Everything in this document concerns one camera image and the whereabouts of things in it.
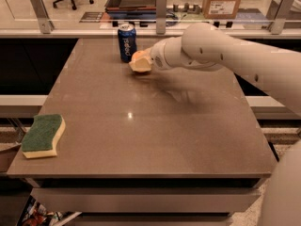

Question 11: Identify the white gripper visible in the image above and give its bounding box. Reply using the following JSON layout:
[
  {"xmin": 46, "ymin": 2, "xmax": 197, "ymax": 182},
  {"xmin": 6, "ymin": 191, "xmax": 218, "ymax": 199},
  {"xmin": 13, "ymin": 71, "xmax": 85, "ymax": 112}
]
[{"xmin": 129, "ymin": 39, "xmax": 173, "ymax": 73}]

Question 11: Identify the left metal glass bracket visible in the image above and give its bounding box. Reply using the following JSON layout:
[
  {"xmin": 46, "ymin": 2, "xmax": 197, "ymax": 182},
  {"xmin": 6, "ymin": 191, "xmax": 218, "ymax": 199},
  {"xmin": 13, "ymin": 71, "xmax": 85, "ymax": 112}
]
[{"xmin": 30, "ymin": 0, "xmax": 54, "ymax": 34}]

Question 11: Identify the blue pepsi can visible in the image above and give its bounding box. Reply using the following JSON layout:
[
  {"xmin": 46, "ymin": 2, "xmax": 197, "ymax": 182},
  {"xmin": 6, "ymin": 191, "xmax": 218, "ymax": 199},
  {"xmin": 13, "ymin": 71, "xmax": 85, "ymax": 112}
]
[{"xmin": 118, "ymin": 24, "xmax": 137, "ymax": 62}]

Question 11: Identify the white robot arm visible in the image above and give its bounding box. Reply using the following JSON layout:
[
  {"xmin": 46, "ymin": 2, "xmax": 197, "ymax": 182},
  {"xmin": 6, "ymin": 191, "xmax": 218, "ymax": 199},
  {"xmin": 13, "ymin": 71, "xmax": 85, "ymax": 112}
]
[{"xmin": 129, "ymin": 23, "xmax": 301, "ymax": 226}]

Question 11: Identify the orange fruit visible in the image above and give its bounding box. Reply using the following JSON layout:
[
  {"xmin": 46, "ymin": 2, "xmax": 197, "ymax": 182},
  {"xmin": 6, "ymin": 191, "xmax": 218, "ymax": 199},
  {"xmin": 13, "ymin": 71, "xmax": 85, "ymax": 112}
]
[{"xmin": 135, "ymin": 48, "xmax": 151, "ymax": 56}]

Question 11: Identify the cardboard box with label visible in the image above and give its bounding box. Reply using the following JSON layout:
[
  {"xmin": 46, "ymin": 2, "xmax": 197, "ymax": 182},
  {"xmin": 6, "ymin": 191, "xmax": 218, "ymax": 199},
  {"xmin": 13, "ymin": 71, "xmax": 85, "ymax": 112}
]
[{"xmin": 202, "ymin": 0, "xmax": 241, "ymax": 19}]

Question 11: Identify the green yellow sponge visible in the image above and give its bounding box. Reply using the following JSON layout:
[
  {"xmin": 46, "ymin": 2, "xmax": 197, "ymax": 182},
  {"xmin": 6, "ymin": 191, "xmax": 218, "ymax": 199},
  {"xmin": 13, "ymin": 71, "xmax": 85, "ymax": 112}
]
[{"xmin": 21, "ymin": 114, "xmax": 66, "ymax": 159}]

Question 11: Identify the grey tray bin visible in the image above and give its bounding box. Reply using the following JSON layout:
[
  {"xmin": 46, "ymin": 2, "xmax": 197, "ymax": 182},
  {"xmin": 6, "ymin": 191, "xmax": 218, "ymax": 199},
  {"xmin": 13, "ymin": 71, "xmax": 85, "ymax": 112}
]
[{"xmin": 104, "ymin": 0, "xmax": 166, "ymax": 13}]

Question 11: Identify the right metal glass bracket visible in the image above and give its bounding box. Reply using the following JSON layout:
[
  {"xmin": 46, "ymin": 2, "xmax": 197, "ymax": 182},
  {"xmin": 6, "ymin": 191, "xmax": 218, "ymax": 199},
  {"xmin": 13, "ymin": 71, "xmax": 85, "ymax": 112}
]
[{"xmin": 269, "ymin": 0, "xmax": 294, "ymax": 35}]

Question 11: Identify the metal glass bracket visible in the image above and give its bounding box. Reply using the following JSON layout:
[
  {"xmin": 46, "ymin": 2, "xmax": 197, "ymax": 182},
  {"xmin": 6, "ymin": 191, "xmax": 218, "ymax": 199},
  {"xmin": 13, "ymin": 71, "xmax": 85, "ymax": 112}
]
[
  {"xmin": 30, "ymin": 0, "xmax": 54, "ymax": 34},
  {"xmin": 269, "ymin": 0, "xmax": 294, "ymax": 35},
  {"xmin": 156, "ymin": 0, "xmax": 166, "ymax": 35}
]

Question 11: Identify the middle metal glass bracket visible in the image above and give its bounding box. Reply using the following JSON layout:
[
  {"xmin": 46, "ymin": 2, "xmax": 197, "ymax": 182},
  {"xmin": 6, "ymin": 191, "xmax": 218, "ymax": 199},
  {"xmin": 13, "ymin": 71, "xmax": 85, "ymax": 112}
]
[{"xmin": 156, "ymin": 0, "xmax": 166, "ymax": 35}]

